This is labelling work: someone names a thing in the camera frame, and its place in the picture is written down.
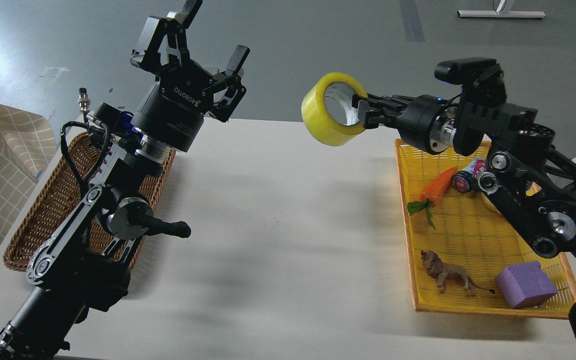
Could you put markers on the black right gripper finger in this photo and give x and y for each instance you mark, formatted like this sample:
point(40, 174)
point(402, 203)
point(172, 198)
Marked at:
point(372, 121)
point(369, 100)

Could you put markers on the orange toy carrot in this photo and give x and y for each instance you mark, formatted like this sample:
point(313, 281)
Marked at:
point(431, 196)

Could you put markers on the small purple drink can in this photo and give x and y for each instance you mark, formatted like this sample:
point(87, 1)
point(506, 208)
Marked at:
point(466, 179)

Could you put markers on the brown toy lion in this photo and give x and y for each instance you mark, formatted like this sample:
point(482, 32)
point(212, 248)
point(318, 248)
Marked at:
point(441, 271)

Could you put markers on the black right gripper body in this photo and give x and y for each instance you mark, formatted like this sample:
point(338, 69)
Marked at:
point(421, 121)

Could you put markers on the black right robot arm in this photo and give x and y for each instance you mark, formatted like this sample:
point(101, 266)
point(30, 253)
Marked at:
point(531, 184)

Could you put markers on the yellow plastic basket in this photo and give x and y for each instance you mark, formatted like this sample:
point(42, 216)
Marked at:
point(466, 232)

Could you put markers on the yellow tape roll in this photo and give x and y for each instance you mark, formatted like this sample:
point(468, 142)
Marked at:
point(322, 126)

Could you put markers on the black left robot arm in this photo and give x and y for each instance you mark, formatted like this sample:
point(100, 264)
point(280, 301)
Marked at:
point(85, 263)

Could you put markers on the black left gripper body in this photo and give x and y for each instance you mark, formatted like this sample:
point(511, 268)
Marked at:
point(172, 112)

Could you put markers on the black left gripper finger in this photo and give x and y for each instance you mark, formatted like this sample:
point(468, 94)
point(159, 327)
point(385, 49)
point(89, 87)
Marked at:
point(229, 81)
point(162, 45)

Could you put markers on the toy croissant bread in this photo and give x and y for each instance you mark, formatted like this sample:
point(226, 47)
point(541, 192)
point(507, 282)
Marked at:
point(488, 204)

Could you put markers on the purple foam block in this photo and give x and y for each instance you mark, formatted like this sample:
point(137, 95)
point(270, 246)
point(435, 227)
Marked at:
point(525, 285)

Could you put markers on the white stand base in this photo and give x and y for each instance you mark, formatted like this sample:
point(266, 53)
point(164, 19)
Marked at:
point(502, 10)

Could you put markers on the brown wicker basket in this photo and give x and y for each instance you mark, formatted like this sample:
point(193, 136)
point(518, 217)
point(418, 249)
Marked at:
point(59, 195)

